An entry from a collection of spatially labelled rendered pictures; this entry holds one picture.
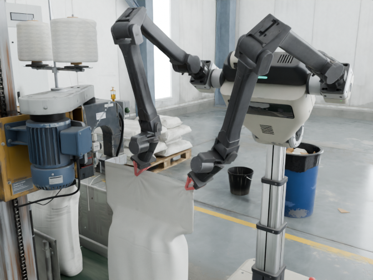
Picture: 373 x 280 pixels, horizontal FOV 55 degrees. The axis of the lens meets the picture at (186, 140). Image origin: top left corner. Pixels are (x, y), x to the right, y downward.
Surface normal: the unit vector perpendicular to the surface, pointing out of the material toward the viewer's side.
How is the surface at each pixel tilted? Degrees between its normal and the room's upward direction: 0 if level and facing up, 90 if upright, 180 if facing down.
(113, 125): 90
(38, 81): 90
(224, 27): 90
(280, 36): 117
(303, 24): 90
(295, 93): 40
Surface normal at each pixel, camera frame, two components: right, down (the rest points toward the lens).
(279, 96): -0.37, -0.62
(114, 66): 0.81, 0.14
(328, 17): -0.58, 0.20
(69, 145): -0.20, 0.24
